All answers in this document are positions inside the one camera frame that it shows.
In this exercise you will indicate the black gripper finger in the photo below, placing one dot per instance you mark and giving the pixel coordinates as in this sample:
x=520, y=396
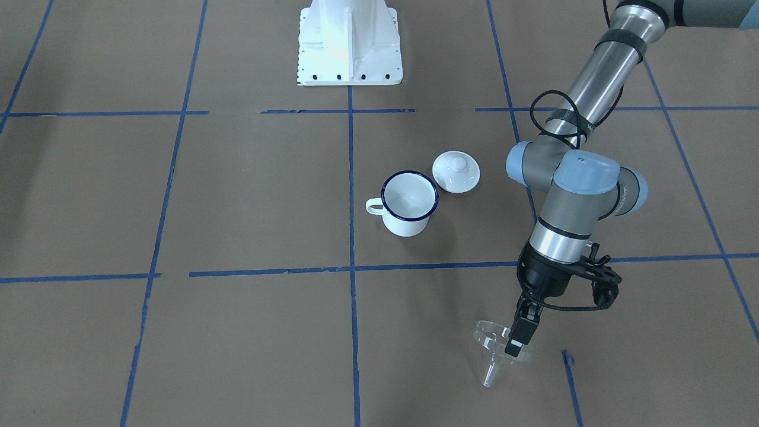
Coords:
x=526, y=321

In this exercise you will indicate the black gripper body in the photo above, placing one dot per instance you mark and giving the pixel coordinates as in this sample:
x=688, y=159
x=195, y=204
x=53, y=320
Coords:
x=544, y=280

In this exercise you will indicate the clear plastic funnel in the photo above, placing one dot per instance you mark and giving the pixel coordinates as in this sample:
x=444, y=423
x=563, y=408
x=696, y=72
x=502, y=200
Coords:
x=494, y=337

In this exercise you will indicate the white enamel cup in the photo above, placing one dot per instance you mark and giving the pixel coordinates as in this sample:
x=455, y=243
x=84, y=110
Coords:
x=408, y=198

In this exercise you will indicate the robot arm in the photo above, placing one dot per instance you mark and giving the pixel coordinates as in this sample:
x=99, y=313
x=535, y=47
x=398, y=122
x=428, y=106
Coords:
x=583, y=187

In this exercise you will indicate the brown paper table cover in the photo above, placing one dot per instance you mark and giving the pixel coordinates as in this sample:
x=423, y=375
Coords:
x=185, y=240

